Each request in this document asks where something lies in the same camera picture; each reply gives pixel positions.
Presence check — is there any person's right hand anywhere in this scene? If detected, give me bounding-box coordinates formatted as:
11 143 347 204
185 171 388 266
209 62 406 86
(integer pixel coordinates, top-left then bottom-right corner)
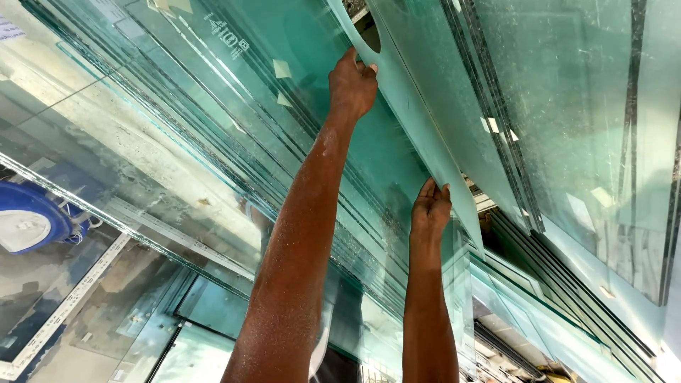
410 177 453 238

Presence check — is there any person's left hand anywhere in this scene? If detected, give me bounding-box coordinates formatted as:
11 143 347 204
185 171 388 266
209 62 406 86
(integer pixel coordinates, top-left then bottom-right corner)
328 46 380 121

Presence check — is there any frosted glass panel with cutout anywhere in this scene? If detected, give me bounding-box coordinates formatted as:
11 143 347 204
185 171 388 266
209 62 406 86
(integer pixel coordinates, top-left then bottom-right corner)
325 0 486 260

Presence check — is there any row of leaning glass panes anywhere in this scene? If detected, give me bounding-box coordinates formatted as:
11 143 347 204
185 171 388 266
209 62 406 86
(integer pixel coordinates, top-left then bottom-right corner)
468 210 663 383

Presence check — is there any stack of dusty glass sheets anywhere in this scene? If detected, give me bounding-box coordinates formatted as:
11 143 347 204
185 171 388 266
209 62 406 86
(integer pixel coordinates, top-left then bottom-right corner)
442 0 681 309

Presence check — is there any stack of clear green glass sheets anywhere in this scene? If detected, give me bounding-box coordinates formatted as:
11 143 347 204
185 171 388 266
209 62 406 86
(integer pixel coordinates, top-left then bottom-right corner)
21 0 471 376

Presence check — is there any white measuring strip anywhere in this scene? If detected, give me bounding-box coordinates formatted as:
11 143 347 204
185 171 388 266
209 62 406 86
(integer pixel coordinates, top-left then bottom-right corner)
0 233 133 382

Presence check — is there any blue and white round machine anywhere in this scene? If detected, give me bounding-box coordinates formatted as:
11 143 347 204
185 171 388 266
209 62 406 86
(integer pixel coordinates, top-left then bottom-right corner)
0 180 92 256

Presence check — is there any white paper label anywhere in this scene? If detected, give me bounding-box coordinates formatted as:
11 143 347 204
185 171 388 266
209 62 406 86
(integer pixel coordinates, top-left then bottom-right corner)
0 13 27 43

